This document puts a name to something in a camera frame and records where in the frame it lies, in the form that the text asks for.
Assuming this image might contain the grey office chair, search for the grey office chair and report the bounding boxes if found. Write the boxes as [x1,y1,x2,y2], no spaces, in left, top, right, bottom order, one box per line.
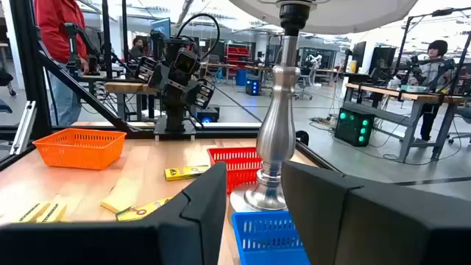
[294,64,314,102]

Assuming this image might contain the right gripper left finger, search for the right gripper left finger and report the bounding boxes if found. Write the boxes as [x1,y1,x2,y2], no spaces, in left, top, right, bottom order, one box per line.
[0,161,228,265]

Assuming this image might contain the table lamp white shade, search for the table lamp white shade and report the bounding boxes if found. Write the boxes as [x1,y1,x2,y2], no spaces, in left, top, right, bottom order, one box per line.
[227,0,419,213]

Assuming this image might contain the black aluminium frame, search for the black aluminium frame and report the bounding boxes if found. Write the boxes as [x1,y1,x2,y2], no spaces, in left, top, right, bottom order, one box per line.
[0,0,343,174]

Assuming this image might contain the black box blue lights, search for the black box blue lights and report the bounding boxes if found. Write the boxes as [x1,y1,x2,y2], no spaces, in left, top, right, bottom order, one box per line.
[245,75,261,97]

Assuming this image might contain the yellow crayon box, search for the yellow crayon box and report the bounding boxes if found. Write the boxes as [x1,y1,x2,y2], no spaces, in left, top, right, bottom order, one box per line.
[116,197,174,222]
[164,165,211,182]

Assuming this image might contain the computer tower green lights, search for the computer tower green lights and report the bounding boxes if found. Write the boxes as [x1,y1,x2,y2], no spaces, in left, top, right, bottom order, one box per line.
[333,107,376,148]

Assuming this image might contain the person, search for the person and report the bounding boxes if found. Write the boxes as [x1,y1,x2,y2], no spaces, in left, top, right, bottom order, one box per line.
[35,0,91,127]
[408,39,455,142]
[130,36,146,60]

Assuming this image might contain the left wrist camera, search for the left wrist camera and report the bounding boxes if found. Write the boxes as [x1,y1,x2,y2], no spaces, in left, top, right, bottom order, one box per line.
[173,46,202,74]

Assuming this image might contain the wooden workbench black legs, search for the wooden workbench black legs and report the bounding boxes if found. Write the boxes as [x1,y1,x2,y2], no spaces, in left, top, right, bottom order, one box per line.
[79,71,160,122]

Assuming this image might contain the blue plastic basket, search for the blue plastic basket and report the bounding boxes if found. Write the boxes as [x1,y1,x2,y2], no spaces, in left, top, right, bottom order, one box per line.
[231,211,312,265]

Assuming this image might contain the black box blue light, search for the black box blue light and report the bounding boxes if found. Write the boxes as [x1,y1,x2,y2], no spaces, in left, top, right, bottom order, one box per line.
[194,105,221,124]

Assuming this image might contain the yellow clip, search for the yellow clip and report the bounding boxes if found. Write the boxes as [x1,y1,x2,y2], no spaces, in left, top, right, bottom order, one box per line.
[18,201,52,224]
[36,202,68,224]

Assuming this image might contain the red plastic basket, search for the red plastic basket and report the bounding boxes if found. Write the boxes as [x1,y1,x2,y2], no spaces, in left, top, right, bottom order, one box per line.
[207,146,263,194]

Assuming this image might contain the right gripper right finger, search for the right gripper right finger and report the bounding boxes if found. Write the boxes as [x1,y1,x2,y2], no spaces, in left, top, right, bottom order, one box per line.
[281,160,471,265]

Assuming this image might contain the blue bin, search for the blue bin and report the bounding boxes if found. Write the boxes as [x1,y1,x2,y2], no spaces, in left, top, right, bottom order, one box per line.
[235,68,249,87]

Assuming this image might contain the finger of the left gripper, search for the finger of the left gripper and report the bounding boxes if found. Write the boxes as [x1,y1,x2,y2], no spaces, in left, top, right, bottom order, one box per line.
[193,78,216,110]
[134,55,157,84]

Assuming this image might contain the plain yellow eraser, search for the plain yellow eraser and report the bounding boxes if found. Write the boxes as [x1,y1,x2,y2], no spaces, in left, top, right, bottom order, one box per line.
[99,190,138,214]

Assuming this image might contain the black monitor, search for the black monitor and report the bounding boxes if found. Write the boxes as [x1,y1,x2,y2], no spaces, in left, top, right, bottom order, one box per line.
[369,46,398,80]

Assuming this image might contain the orange plastic basket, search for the orange plastic basket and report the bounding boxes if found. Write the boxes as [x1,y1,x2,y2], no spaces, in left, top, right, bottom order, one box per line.
[32,127,127,171]

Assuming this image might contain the silver aluminium bracket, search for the silver aluminium bracket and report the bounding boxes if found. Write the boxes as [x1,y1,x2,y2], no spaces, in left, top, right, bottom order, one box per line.
[10,100,38,156]

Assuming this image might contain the red shelf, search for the red shelf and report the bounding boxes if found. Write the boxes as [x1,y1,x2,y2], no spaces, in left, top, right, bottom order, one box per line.
[224,43,252,80]

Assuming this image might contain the wooden workbench grey legs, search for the wooden workbench grey legs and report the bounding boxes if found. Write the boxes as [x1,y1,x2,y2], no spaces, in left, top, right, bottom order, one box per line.
[343,82,468,163]

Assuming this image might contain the blue screen monitor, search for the blue screen monitor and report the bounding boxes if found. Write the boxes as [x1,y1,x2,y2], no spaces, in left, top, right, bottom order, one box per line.
[149,17,172,40]

